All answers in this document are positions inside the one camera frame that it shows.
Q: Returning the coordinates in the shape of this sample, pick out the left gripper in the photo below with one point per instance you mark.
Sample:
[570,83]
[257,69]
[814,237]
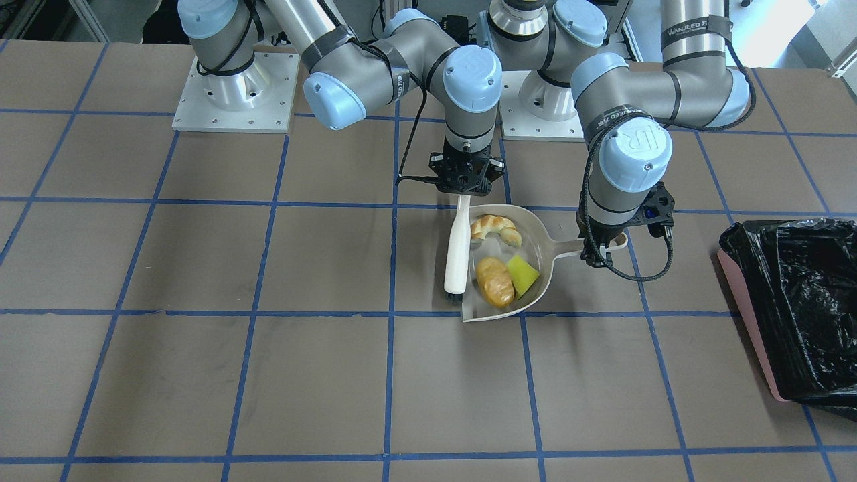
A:
[598,236]

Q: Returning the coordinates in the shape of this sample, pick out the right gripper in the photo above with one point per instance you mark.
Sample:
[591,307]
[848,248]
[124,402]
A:
[496,167]

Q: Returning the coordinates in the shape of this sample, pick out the croissant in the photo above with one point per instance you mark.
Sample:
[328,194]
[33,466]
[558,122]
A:
[500,225]

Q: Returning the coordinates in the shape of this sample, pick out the beige dustpan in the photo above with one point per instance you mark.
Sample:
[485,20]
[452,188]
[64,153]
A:
[538,248]

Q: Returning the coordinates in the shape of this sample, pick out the beige hand brush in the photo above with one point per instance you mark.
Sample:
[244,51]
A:
[457,262]

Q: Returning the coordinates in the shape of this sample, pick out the orange bread roll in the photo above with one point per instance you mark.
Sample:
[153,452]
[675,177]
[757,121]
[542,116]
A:
[495,282]

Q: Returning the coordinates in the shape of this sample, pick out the yellow sponge wedge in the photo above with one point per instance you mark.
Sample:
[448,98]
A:
[522,274]

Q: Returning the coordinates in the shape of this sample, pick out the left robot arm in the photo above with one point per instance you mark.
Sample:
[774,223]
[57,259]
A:
[623,113]

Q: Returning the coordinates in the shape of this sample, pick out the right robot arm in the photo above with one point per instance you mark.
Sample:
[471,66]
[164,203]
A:
[347,78]

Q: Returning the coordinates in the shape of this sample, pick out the black lined trash bin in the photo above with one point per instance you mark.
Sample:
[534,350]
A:
[794,282]

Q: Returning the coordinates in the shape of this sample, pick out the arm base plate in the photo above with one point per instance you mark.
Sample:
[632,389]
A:
[257,100]
[533,109]

